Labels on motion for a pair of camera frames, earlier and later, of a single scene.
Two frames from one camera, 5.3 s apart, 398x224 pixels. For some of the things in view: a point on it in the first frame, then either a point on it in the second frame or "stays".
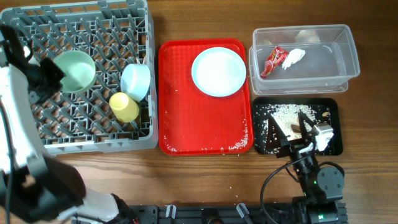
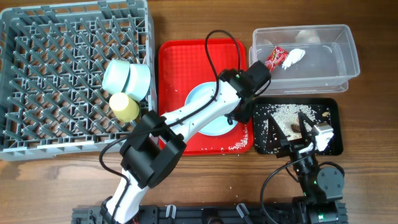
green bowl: (78, 67) to (115, 76)
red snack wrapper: (276, 58) stays
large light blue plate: (219, 72) to (200, 94)
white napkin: (293, 56) stays
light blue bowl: (135, 79) stays
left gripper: (57, 75) to (245, 117)
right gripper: (291, 147) stays
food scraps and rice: (286, 117) stays
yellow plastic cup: (125, 109) stays
